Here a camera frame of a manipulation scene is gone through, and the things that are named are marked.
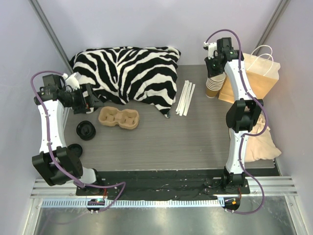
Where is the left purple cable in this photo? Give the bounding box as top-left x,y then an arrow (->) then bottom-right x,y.
31,70 -> 127,216

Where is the beige cloth bag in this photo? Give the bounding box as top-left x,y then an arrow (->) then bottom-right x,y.
245,126 -> 282,163

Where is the cardboard cup carrier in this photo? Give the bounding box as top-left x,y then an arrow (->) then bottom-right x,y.
98,106 -> 139,130

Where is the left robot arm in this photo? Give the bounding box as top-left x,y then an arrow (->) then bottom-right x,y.
32,70 -> 104,195

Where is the white wrapped straw middle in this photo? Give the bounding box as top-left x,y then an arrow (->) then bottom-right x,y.
176,80 -> 193,116

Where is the brown paper bag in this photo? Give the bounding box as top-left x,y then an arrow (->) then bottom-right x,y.
218,45 -> 280,106

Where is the aluminium rail frame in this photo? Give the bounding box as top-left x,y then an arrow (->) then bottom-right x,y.
23,176 -> 308,235

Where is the white wrapped straw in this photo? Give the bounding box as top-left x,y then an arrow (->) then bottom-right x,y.
176,80 -> 193,116
181,82 -> 195,116
176,80 -> 190,116

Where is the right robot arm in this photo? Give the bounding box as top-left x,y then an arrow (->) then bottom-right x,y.
205,37 -> 264,194

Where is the white wrapped straw right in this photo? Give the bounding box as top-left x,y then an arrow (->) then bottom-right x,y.
181,82 -> 195,116

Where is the white wrapped straw left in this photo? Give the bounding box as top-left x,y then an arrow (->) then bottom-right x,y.
176,80 -> 190,116

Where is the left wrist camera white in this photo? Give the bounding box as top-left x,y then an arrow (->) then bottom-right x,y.
62,72 -> 81,91

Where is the black lid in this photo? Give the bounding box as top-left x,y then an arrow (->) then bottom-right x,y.
76,120 -> 96,141
67,143 -> 83,159

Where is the zebra print pillow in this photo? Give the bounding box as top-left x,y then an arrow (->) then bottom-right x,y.
69,46 -> 181,118

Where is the purple cable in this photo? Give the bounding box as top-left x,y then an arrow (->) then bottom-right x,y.
204,29 -> 269,215
31,70 -> 127,216

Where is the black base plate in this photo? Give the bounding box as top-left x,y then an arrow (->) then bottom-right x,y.
73,168 -> 251,200

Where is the stack of paper cups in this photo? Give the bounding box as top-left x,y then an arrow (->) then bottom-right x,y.
205,72 -> 226,98

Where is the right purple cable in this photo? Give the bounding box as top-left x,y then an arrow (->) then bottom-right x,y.
204,29 -> 269,215

